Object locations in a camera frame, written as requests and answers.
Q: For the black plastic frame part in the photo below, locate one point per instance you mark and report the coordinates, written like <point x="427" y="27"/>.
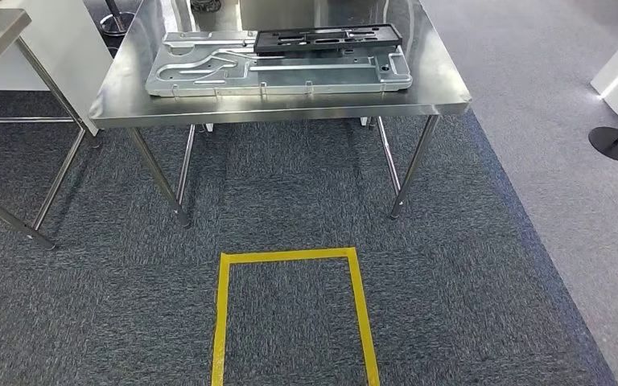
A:
<point x="263" y="42"/>

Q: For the aluminium fixture plate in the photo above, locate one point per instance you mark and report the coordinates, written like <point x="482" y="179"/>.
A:
<point x="287" y="80"/>

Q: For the yellow floor tape outline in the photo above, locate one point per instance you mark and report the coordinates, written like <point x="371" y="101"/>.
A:
<point x="222" y="319"/>

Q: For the white panel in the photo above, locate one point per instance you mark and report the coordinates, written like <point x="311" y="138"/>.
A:
<point x="74" y="53"/>

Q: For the steel workbench table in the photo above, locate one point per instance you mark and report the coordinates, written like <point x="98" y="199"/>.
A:
<point x="128" y="101"/>

